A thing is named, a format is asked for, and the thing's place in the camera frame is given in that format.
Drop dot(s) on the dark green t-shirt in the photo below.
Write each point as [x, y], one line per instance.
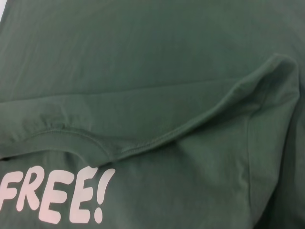
[155, 83]

